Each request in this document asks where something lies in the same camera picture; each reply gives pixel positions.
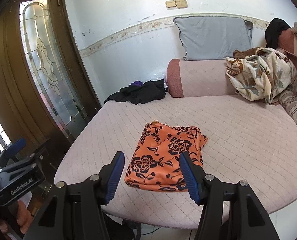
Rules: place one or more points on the person's left leg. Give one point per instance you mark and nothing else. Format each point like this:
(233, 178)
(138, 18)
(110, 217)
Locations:
(123, 230)

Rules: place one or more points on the pink sofa armrest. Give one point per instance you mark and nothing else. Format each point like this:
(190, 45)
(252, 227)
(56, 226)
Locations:
(201, 77)

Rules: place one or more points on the pink sofa backrest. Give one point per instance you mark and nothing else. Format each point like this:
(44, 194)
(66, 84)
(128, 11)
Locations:
(293, 52)

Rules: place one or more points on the wooden door with stained glass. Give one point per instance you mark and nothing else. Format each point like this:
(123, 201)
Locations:
(16, 80)

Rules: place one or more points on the grey pillow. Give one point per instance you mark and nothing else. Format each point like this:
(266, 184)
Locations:
(213, 37)

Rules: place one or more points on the brown cloth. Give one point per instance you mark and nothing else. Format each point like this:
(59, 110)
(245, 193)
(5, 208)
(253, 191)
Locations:
(243, 52)

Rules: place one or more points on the black garment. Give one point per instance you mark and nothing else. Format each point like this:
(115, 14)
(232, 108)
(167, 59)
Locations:
(276, 30)

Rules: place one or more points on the purple cloth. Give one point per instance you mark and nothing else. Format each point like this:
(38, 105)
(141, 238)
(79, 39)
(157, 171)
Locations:
(136, 83)

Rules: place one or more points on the black clothes pile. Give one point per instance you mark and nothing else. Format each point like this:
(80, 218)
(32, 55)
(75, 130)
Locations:
(143, 92)

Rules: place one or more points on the beige light switch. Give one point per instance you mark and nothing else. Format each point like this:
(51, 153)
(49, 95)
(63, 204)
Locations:
(181, 3)
(171, 4)

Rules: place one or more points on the pink quilted mattress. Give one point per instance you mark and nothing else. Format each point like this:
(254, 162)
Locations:
(238, 142)

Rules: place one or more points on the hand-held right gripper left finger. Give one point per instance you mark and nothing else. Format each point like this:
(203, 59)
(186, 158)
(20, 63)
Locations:
(114, 177)

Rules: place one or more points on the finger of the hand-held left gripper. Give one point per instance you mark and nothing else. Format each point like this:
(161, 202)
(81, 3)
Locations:
(17, 145)
(26, 163)

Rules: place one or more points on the cream floral blanket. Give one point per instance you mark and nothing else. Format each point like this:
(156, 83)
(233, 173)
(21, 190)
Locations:
(261, 77)

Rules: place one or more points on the person's left hand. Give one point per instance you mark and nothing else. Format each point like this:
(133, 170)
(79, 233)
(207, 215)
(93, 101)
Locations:
(22, 217)

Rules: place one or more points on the orange floral shirt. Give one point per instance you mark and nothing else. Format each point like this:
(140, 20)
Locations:
(161, 155)

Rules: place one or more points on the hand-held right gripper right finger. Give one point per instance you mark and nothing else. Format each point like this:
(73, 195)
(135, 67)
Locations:
(189, 177)

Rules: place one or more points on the clear plastic bag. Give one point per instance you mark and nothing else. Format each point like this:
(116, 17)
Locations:
(161, 76)

